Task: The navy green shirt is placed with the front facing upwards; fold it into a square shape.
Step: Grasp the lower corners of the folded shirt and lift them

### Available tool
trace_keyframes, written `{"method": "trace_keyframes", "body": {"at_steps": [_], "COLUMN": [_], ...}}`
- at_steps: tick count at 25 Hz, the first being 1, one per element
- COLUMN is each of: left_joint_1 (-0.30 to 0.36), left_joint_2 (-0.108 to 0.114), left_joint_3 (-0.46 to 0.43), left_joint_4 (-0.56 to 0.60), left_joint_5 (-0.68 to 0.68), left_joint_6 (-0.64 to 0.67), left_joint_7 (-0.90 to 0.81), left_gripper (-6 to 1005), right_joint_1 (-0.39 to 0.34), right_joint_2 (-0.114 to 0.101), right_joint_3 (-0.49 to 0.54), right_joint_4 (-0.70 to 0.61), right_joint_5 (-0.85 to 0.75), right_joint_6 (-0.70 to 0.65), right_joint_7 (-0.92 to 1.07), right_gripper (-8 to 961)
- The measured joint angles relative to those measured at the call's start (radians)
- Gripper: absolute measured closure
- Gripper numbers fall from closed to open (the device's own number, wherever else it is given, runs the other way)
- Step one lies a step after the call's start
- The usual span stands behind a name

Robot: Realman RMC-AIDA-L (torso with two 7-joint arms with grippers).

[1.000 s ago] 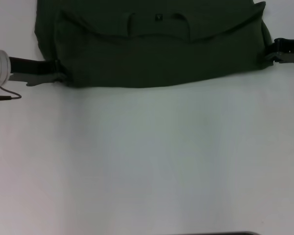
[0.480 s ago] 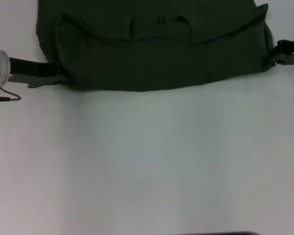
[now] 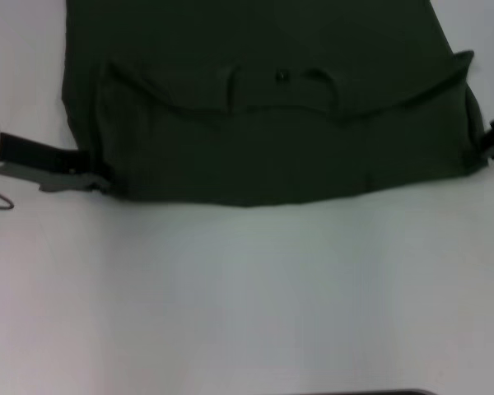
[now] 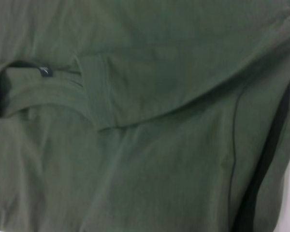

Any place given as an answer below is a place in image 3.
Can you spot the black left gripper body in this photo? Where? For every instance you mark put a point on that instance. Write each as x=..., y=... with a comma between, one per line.
x=41, y=154

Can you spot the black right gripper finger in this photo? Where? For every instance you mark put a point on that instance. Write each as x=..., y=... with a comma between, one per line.
x=490, y=147

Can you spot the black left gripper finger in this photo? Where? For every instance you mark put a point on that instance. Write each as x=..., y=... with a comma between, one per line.
x=101, y=175

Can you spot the dark green FREE! t-shirt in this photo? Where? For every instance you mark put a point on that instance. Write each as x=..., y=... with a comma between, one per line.
x=251, y=144

